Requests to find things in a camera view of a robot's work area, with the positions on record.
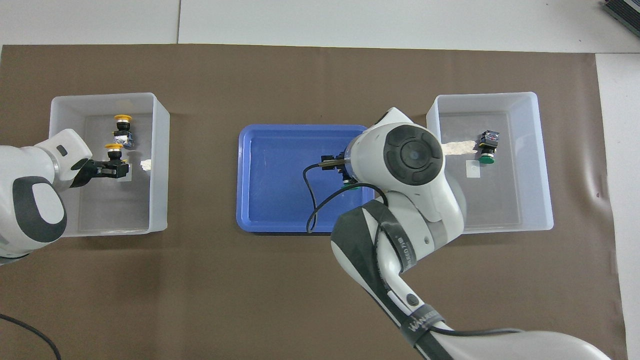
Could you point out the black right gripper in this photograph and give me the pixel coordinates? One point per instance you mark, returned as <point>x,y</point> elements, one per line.
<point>334,163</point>

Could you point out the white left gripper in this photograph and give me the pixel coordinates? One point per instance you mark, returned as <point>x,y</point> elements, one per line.
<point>70,150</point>

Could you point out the green push button switch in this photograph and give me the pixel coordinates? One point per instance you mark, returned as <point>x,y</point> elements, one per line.
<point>350,187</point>
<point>488,145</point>

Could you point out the yellow push button switch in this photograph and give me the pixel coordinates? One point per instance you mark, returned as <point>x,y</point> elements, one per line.
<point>114,148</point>
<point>123,132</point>

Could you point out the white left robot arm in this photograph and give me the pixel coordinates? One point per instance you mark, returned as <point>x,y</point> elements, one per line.
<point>30,200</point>

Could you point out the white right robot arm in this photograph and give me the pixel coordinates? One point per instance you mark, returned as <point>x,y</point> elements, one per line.
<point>415,200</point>

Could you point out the translucent white plastic box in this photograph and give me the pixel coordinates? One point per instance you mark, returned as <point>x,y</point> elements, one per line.
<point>520,200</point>
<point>115,210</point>

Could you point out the blue plastic tray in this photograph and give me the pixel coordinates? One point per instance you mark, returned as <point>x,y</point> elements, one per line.
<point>275,200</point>

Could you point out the brown paper table mat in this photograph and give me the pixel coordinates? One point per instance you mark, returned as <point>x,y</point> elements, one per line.
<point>250,80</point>

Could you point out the dark grey ribbed device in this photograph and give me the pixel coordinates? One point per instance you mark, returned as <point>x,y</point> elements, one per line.
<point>625,12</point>

